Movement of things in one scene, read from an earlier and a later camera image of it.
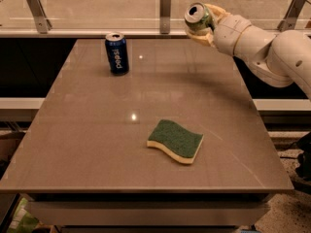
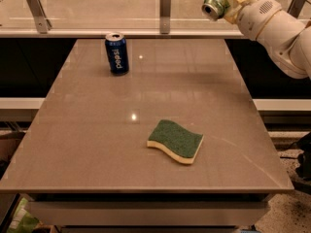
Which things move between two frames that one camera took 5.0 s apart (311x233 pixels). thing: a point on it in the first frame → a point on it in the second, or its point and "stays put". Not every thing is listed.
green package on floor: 22,221 stays put
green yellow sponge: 181,144 stays put
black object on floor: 303,168 stays put
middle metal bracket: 165,1 stays put
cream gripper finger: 218,13 → 231,16
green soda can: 197,16 → 216,4
